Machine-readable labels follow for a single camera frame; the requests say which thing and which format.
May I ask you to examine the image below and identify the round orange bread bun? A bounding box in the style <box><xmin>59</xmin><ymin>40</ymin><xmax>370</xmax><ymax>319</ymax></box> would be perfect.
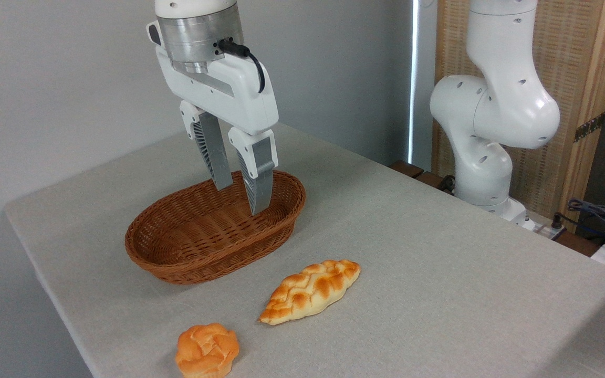
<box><xmin>175</xmin><ymin>323</ymin><xmax>240</xmax><ymax>378</ymax></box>

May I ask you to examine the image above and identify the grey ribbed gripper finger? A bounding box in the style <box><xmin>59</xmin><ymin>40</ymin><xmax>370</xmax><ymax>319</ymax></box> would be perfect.
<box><xmin>179</xmin><ymin>101</ymin><xmax>234</xmax><ymax>191</ymax></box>
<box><xmin>228</xmin><ymin>127</ymin><xmax>279</xmax><ymax>216</ymax></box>

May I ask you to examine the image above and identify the bundle of dark cables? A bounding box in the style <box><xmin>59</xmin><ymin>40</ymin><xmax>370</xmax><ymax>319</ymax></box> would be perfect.
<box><xmin>551</xmin><ymin>198</ymin><xmax>605</xmax><ymax>247</ymax></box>

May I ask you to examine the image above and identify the long braided bread loaf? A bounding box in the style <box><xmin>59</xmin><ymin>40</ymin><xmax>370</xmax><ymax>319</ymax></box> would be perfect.
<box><xmin>259</xmin><ymin>259</ymin><xmax>361</xmax><ymax>326</ymax></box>

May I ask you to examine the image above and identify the brown wicker oval basket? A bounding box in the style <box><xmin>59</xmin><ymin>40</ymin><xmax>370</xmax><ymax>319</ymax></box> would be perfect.
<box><xmin>125</xmin><ymin>170</ymin><xmax>306</xmax><ymax>286</ymax></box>

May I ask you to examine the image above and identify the grey tablecloth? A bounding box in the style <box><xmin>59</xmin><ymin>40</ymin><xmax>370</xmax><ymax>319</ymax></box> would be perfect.
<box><xmin>3</xmin><ymin>123</ymin><xmax>605</xmax><ymax>378</ymax></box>

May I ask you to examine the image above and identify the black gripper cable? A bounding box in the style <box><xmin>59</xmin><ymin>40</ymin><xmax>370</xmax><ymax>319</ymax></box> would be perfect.
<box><xmin>217</xmin><ymin>39</ymin><xmax>266</xmax><ymax>94</ymax></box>

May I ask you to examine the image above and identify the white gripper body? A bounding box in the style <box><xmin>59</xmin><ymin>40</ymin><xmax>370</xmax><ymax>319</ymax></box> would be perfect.
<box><xmin>147</xmin><ymin>21</ymin><xmax>279</xmax><ymax>136</ymax></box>

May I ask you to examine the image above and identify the dark metal screen hinge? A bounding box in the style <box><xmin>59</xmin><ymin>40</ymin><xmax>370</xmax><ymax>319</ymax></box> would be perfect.
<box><xmin>574</xmin><ymin>112</ymin><xmax>605</xmax><ymax>143</ymax></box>

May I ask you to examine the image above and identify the brown wooden base board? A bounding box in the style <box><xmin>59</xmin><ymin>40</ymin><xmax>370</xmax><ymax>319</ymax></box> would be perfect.
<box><xmin>389</xmin><ymin>160</ymin><xmax>601</xmax><ymax>258</ymax></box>

